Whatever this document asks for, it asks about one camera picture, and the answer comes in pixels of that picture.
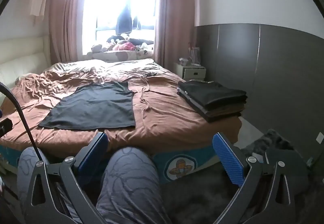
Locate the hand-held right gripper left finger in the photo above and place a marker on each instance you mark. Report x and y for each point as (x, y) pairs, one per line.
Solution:
(94, 151)

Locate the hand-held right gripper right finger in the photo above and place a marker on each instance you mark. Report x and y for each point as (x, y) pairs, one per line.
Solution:
(227, 160)

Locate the black tank top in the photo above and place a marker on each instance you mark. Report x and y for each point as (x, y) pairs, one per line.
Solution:
(96, 107)

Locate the stack of dark clothes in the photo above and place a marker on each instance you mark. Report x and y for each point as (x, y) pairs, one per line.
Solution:
(215, 94)

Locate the person's left leg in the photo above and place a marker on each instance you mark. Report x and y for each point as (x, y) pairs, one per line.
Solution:
(27, 160)

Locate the dark grey shaggy rug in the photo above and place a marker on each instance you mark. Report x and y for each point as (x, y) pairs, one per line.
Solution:
(202, 201)

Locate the cream padded headboard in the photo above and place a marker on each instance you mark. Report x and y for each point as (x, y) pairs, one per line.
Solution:
(22, 54)

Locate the bed with brown sheet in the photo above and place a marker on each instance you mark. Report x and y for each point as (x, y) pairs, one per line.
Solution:
(164, 112)

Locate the white nightstand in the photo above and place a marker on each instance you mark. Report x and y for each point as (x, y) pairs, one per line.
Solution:
(195, 73)

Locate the striped bag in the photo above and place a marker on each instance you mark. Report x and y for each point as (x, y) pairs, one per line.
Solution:
(195, 56)

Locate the pink curtain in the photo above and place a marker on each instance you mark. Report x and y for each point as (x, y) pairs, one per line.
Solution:
(172, 16)
(65, 16)

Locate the dark hanging garment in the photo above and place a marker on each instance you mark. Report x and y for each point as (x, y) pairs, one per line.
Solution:
(123, 18)

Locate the white wall socket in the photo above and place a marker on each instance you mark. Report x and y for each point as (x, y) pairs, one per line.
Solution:
(320, 137)

